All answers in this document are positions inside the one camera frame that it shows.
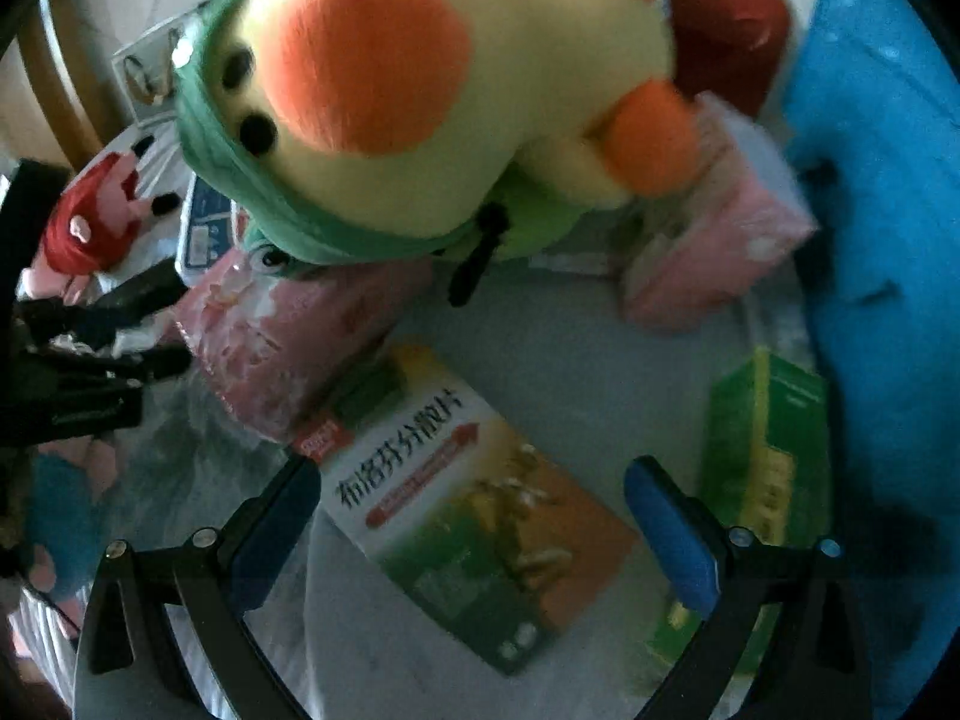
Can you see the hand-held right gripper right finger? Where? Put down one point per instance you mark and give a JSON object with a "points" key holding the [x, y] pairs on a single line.
{"points": [[675, 540]]}

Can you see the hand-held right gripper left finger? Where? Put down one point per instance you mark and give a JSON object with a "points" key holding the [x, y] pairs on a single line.
{"points": [[277, 532]]}

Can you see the pink and blue plush toy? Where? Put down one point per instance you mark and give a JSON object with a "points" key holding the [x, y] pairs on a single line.
{"points": [[56, 510]]}

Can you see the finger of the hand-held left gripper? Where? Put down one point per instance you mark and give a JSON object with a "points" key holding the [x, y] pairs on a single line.
{"points": [[150, 365], [142, 296]]}

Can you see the pink tissue pack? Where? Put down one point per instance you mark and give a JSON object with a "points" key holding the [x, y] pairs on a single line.
{"points": [[720, 240], [285, 345]]}

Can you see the blue and white box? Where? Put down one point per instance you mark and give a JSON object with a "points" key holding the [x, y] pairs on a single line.
{"points": [[206, 225]]}

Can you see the red packet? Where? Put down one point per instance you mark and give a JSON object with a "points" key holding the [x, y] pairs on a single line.
{"points": [[727, 15]]}

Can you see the grey desktop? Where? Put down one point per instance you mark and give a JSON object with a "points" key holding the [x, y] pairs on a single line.
{"points": [[555, 360]]}

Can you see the red-haired plush doll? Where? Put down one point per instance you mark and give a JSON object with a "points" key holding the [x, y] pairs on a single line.
{"points": [[82, 225]]}

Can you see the blue plastic storage bin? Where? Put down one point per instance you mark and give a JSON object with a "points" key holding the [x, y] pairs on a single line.
{"points": [[885, 240]]}

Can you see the green box gold label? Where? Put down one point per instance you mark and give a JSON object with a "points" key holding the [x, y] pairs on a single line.
{"points": [[765, 465]]}

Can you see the yellow duck plush green hood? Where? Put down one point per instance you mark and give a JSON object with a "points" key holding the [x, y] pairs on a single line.
{"points": [[420, 90]]}

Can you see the wooden wall trim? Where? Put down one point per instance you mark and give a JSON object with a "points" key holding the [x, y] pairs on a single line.
{"points": [[56, 90]]}

